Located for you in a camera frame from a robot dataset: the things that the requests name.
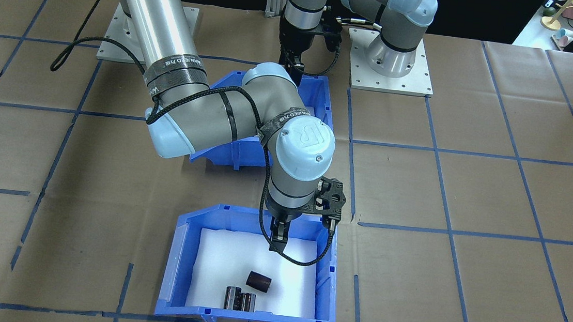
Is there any blue bin with push buttons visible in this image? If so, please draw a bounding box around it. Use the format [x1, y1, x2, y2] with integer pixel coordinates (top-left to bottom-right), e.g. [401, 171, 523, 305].
[189, 64, 337, 178]

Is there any blue bin with capacitors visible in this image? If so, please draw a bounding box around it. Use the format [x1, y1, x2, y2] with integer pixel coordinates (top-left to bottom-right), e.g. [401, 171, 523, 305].
[153, 198, 346, 322]

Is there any black cylindrical capacitor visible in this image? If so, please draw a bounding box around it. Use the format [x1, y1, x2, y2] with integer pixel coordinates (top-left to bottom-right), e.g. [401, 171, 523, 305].
[246, 270, 273, 293]
[223, 286, 241, 311]
[239, 292, 258, 313]

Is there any tan wooden stand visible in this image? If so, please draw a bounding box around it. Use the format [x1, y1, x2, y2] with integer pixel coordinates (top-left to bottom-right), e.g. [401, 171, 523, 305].
[539, 2, 565, 33]

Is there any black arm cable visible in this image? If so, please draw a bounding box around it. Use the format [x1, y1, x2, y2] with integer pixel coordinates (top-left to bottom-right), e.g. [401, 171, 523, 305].
[302, 13, 382, 83]
[35, 32, 352, 269]

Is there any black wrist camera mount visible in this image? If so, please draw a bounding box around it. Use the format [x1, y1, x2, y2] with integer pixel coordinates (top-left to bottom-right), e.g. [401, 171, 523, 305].
[317, 21, 344, 52]
[311, 177, 349, 234]

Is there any white square base plate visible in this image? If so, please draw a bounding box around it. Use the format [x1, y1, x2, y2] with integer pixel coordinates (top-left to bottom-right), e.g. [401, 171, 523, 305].
[344, 27, 438, 97]
[97, 0, 200, 69]

